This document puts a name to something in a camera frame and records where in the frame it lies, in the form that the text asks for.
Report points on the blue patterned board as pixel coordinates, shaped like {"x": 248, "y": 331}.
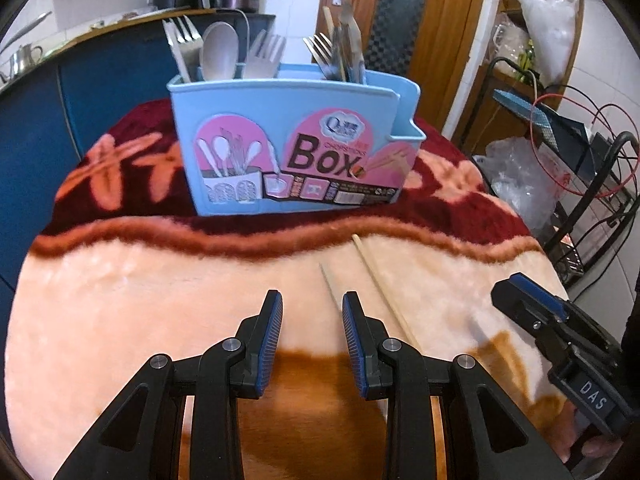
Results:
{"x": 540, "y": 117}

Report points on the beige spoon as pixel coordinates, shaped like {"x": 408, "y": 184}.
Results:
{"x": 220, "y": 50}

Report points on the white plastic bag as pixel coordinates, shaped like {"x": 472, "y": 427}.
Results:
{"x": 550, "y": 25}

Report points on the clear plastic bag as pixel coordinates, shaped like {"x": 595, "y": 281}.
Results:
{"x": 520, "y": 180}

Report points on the blue kitchen cabinet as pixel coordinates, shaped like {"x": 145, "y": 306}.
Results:
{"x": 125, "y": 60}

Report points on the light blue utensil box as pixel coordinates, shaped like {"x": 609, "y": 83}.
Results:
{"x": 280, "y": 110}

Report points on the steel fork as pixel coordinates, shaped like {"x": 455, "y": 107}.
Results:
{"x": 182, "y": 50}
{"x": 265, "y": 60}
{"x": 320, "y": 52}

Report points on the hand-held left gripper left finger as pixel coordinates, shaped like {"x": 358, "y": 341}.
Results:
{"x": 270, "y": 345}

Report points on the person's right hand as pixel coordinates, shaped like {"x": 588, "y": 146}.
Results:
{"x": 600, "y": 452}

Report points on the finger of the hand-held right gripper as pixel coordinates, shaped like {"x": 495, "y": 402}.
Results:
{"x": 525, "y": 300}

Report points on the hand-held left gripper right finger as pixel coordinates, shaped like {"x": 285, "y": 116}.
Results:
{"x": 354, "y": 345}

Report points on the wooden door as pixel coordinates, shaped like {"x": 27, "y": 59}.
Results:
{"x": 450, "y": 35}

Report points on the black metal rack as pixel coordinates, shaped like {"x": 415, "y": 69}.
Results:
{"x": 615, "y": 170}

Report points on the steel table knife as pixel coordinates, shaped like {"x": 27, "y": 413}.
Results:
{"x": 346, "y": 22}
{"x": 359, "y": 52}

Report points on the red and peach plush blanket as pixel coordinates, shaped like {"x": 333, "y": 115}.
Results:
{"x": 150, "y": 285}

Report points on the steel kettle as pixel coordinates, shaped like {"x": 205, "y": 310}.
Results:
{"x": 25, "y": 57}

